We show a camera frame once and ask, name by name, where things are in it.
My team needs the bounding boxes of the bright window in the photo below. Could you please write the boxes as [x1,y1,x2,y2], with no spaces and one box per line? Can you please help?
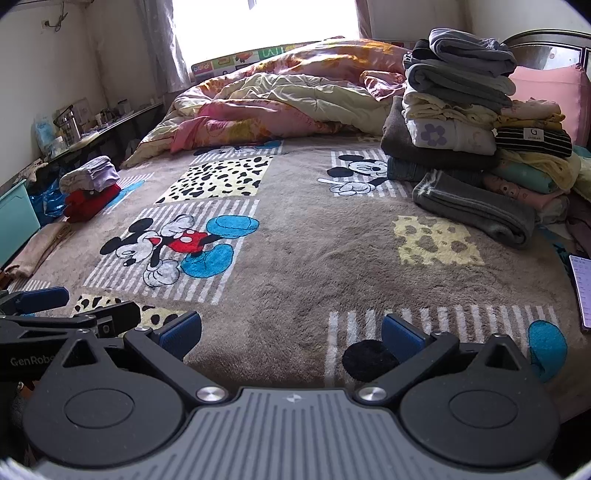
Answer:
[171,0,361,70]

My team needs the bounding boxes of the white dotted curtain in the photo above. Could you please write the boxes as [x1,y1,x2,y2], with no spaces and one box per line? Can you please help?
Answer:
[134,0,195,93]

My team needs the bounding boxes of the cream folded garment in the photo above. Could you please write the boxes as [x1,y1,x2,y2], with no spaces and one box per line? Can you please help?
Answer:
[402,91,504,129]

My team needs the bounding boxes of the dark bed headboard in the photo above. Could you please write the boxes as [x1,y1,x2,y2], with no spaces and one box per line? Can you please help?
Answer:
[501,28,591,70]

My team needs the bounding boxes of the white flower print garment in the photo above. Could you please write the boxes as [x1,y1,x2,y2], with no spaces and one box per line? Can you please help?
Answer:
[406,117,498,154]

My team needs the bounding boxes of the pink pillow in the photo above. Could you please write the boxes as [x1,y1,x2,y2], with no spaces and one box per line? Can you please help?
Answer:
[508,65,591,148]

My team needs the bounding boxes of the yellow folded garment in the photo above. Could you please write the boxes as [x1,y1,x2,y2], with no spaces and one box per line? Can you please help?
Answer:
[499,148,583,193]

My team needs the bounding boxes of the mint green folded garment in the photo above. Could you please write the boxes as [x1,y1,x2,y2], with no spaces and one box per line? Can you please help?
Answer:
[489,161,561,195]

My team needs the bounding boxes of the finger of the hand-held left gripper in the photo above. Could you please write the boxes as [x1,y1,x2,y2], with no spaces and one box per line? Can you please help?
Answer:
[71,301,141,337]
[0,286,70,317]

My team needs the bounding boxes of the pink folded garment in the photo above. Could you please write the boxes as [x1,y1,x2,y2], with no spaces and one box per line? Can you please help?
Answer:
[482,174,571,210]

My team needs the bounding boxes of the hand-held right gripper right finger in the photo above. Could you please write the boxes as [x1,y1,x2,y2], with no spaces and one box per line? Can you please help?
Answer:
[355,314,532,404]

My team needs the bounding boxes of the grey folded pants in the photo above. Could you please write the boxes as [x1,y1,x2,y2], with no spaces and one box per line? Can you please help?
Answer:
[412,170,536,248]

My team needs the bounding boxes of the floral quilt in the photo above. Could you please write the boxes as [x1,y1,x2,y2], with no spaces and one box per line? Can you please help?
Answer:
[122,39,416,169]

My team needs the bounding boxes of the blue folded jeans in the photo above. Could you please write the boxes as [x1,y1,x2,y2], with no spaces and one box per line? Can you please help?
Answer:
[387,156,445,184]

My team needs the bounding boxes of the brown curtain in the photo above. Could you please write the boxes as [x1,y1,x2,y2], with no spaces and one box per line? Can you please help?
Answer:
[355,0,376,40]

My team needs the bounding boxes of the metal container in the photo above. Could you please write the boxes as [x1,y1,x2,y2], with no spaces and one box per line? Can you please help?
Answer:
[53,105,87,140]

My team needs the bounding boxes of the beige cloth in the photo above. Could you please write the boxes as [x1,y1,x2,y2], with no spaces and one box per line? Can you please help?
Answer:
[4,222,75,278]

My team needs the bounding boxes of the blue-grey folded garment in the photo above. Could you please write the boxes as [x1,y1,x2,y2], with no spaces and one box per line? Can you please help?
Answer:
[427,28,518,78]

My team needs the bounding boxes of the blue packet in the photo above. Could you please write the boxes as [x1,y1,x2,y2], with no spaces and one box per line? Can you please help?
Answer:
[32,115,65,154]

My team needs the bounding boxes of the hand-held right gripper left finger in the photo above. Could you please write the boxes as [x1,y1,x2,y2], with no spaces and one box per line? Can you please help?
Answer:
[60,311,228,407]

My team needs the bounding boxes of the pale pink printed garment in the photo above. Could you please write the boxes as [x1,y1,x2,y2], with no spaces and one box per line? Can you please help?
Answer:
[499,99,566,131]

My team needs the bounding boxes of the lavender garment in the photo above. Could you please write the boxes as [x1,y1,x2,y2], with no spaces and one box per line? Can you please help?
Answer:
[59,156,122,193]

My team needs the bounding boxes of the grey folded garment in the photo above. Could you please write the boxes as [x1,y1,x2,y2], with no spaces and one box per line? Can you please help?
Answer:
[404,62,516,112]

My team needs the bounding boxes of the blue plastic bag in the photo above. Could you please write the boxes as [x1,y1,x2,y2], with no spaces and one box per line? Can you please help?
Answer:
[28,187,70,223]

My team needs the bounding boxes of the teal storage box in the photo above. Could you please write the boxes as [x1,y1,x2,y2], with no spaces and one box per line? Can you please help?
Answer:
[0,179,42,268]

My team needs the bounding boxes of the dark side table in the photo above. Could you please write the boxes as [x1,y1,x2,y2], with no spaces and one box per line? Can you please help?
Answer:
[0,102,164,195]

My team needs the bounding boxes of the black striped folded garment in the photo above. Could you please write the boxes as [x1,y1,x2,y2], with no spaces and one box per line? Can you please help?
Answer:
[494,126,573,158]

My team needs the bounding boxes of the smartphone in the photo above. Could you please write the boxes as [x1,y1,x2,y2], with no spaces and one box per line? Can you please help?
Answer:
[568,254,591,330]

